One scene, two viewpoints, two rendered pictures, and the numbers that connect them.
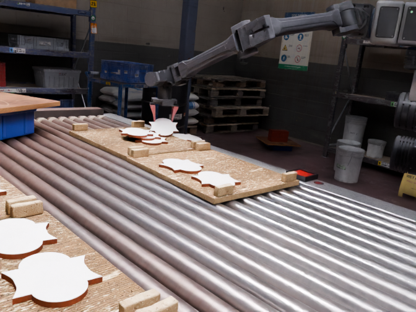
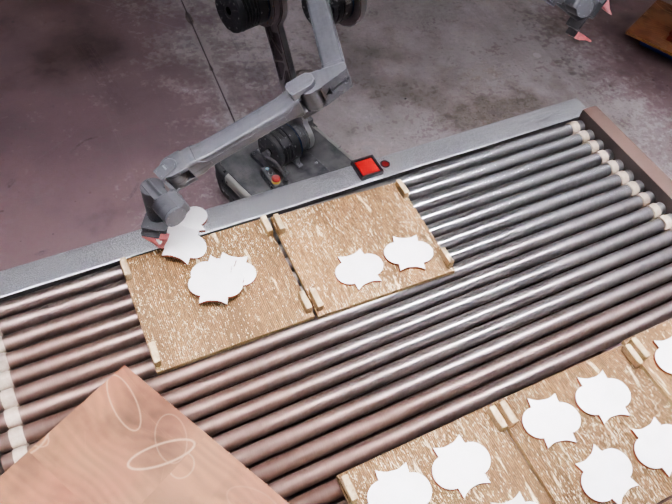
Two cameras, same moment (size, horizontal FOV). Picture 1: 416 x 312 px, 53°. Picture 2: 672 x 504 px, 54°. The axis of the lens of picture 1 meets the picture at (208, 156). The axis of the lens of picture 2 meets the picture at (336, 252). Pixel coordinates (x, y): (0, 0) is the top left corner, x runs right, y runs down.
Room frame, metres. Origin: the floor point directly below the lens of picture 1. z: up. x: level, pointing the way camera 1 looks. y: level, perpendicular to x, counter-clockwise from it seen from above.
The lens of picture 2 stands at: (1.06, 1.10, 2.39)
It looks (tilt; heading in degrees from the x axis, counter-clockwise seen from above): 53 degrees down; 283
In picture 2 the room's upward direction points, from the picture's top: 8 degrees clockwise
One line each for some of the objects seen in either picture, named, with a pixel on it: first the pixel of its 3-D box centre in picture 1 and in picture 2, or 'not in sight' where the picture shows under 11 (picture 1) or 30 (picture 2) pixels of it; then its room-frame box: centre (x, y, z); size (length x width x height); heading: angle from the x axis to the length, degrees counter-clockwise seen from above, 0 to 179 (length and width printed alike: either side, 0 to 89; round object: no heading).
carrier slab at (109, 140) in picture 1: (137, 140); (215, 289); (1.56, 0.27, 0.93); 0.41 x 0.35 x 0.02; 44
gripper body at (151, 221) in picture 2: (164, 94); (157, 209); (1.74, 0.20, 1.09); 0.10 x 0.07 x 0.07; 102
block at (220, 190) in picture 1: (224, 189); (446, 257); (1.01, -0.05, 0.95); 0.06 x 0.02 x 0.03; 133
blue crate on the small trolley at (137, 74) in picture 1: (127, 71); not in sight; (4.81, 1.00, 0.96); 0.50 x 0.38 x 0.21; 56
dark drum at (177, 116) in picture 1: (163, 112); not in sight; (5.41, 0.63, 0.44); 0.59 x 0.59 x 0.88
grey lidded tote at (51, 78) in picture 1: (56, 77); not in sight; (5.40, 2.01, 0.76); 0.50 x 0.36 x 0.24; 137
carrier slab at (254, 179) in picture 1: (211, 171); (361, 244); (1.25, -0.01, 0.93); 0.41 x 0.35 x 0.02; 43
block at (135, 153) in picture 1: (140, 152); (316, 299); (1.30, 0.22, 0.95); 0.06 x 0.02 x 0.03; 133
